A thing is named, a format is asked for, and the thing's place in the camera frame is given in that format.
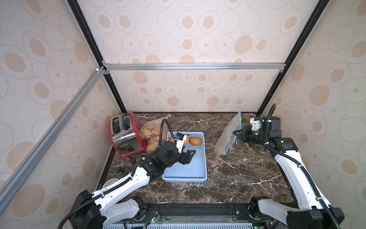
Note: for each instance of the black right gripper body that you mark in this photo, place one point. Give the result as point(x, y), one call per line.
point(247, 136)

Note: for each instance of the silver aluminium rail back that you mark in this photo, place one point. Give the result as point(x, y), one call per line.
point(204, 66)

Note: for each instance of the white perforated round object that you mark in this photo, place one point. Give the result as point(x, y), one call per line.
point(110, 182)

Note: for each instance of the clear zipper bag blue strip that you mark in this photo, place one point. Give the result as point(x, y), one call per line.
point(227, 138)

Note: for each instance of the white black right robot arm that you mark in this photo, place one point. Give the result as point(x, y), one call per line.
point(306, 192)

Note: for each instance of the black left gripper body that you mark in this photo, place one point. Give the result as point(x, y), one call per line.
point(176, 156)

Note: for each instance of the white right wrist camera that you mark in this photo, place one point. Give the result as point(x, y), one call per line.
point(256, 123)

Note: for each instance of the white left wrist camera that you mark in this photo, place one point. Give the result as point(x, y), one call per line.
point(180, 141)

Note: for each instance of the silver aluminium rail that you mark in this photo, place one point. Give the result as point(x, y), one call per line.
point(204, 66)
point(28, 165)

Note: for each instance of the silver aluminium rail left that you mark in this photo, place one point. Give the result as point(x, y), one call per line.
point(28, 165)

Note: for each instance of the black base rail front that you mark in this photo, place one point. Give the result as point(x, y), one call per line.
point(197, 213)

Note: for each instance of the light blue plastic basket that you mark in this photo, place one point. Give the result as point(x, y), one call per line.
point(196, 170)

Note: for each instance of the red and chrome toaster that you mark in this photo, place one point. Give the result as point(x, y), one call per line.
point(125, 135)

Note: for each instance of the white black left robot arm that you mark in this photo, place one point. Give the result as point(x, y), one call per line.
point(120, 189)

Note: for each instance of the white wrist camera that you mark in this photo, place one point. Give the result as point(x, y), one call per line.
point(180, 141)
point(256, 123)

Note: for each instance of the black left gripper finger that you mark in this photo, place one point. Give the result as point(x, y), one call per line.
point(189, 154)
point(182, 161)

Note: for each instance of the clear zipper bag pink strip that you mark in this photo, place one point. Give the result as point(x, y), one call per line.
point(156, 137)
point(153, 128)

